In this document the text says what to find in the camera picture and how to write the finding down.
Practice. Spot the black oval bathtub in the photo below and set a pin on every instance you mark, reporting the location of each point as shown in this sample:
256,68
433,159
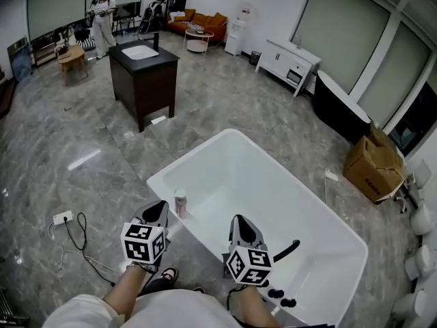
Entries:
338,111

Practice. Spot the white rectangular bathtub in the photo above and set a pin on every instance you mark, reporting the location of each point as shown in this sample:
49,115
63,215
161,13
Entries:
246,179

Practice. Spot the black trash bin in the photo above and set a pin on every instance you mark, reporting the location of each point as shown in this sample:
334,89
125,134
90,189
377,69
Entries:
255,58

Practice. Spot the dark wooden vanity cabinet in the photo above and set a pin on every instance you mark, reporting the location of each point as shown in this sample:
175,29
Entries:
147,87

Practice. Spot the person's black trousers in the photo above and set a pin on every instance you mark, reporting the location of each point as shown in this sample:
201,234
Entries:
153,285

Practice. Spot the grey roller blind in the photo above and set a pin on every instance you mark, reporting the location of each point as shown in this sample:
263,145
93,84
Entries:
396,70
341,29

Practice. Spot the white water dispenser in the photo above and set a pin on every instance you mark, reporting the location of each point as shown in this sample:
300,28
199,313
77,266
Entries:
237,36

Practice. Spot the person's right shoe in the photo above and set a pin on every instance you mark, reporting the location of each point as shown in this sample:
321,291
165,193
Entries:
198,290

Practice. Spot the black screen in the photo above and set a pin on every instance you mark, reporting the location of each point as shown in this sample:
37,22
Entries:
176,4

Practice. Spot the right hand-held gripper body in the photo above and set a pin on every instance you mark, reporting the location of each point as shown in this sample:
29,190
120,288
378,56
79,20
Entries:
249,265

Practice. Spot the round pink coffee table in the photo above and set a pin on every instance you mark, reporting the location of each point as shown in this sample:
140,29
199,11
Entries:
198,41

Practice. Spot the person's shoe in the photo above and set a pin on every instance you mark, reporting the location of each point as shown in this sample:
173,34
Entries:
198,290
169,274

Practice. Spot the chrome basin faucet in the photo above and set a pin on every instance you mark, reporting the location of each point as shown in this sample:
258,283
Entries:
297,41

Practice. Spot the person's white shirt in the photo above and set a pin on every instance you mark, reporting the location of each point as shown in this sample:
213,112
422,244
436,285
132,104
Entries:
170,309

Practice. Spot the dark framed picture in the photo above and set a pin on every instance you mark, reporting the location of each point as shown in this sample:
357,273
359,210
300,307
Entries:
20,60

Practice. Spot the white sink basin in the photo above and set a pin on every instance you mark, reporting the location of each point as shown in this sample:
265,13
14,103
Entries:
140,52

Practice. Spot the pink spray bottle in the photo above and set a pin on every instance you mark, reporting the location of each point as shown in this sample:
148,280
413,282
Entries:
181,205

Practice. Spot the orange sofa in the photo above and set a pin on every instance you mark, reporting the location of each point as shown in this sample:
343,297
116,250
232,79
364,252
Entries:
201,22

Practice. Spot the white toilet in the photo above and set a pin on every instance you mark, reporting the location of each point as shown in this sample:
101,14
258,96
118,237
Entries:
409,306
418,263
421,220

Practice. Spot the person's right forearm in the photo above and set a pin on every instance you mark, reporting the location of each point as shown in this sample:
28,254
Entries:
254,306

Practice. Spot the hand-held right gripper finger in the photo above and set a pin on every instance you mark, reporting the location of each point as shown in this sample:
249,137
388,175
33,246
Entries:
233,232
258,234

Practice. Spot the person's left shoe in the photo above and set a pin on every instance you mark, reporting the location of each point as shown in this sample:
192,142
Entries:
169,274

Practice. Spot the person's left forearm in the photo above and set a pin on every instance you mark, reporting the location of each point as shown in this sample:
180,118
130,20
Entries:
128,292

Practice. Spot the white office chair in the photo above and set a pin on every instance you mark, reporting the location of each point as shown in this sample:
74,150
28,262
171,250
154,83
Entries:
418,179

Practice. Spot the small wooden table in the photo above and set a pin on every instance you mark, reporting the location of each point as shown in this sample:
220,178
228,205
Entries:
71,56

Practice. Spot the black basin faucet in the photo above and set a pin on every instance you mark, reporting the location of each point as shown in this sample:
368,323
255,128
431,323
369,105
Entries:
156,41

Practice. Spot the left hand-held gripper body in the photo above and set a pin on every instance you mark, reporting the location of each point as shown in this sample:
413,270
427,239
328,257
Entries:
140,246

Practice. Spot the large torn cardboard box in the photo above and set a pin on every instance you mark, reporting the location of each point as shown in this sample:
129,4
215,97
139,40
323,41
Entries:
372,169

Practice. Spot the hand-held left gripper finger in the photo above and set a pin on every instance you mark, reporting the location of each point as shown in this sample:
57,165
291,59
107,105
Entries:
166,217
141,213

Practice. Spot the white power strip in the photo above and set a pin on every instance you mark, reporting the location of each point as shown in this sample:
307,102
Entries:
63,218
331,175

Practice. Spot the white vanity cabinet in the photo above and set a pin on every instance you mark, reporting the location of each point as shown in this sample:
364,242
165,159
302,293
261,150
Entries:
283,63

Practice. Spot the white paper sheet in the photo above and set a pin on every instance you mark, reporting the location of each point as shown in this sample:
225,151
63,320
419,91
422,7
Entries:
158,120

